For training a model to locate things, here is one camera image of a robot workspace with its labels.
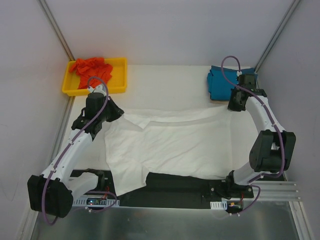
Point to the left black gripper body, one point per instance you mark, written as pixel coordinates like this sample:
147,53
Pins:
113,111

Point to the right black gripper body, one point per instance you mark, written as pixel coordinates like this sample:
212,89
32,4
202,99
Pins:
235,100

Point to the white t shirt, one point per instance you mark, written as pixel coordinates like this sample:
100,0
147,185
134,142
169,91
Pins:
190,143

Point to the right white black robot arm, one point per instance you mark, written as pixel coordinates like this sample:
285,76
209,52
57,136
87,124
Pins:
273,148

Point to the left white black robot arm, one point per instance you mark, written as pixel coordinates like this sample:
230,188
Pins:
52,192

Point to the folded blue t shirt stack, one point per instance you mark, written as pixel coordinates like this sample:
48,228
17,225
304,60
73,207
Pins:
219,89

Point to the yellow plastic bin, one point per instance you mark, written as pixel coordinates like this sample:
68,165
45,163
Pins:
117,84

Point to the orange t shirt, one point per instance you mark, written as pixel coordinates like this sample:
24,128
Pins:
91,67

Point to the left grey cable duct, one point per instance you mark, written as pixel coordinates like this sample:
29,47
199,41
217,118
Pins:
95,202

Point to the grey cable duct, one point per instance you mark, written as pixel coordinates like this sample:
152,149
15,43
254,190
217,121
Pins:
95,202
219,205

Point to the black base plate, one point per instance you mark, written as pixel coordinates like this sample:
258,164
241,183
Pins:
184,192

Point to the front aluminium rail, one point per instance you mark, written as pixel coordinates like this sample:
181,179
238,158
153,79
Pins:
281,190

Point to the right grey cable duct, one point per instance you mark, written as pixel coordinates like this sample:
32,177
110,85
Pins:
219,205

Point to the right aluminium frame post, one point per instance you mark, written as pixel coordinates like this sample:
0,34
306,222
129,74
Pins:
277,33

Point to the aluminium frame post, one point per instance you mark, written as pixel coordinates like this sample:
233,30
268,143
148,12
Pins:
277,33
56,29

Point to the left aluminium frame post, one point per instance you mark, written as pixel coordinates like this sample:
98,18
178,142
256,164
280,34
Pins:
56,29

